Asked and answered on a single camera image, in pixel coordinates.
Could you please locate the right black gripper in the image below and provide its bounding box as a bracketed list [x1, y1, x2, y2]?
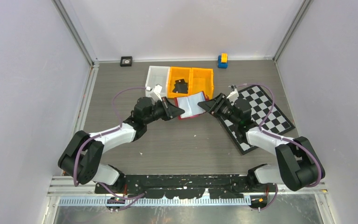
[198, 93, 240, 126]

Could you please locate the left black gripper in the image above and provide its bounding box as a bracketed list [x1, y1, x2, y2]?
[144, 97, 184, 125]

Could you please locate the red card holder wallet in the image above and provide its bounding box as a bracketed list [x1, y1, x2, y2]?
[174, 91, 209, 119]

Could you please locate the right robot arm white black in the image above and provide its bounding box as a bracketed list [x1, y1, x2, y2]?
[198, 93, 325, 192]

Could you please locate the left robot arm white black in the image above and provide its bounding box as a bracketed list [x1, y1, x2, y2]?
[58, 97, 185, 193]

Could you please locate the black card in bin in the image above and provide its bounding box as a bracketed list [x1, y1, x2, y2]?
[173, 79, 188, 94]

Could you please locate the orange bin with cards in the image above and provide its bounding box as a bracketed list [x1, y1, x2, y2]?
[167, 67, 191, 99]

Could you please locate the empty orange bin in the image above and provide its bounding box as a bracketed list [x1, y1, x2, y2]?
[189, 68, 214, 98]

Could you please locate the white plastic bin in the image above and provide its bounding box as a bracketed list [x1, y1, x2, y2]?
[145, 66, 171, 97]

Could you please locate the blue yellow toy block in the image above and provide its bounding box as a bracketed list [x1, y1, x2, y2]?
[218, 53, 228, 69]

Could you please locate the black white checkerboard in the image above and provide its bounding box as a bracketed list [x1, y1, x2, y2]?
[218, 85, 295, 155]

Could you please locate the small black square box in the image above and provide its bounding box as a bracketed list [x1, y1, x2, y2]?
[120, 56, 133, 67]

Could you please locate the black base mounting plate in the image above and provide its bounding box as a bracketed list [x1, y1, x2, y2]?
[95, 174, 276, 199]

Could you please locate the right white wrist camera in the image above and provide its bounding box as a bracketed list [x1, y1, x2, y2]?
[227, 85, 239, 103]

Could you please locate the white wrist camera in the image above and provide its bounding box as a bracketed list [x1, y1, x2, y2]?
[145, 84, 162, 102]
[227, 85, 239, 103]

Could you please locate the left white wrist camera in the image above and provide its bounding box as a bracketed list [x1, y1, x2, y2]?
[145, 84, 162, 102]

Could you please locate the aluminium rail frame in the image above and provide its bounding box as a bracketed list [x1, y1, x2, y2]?
[48, 176, 328, 207]

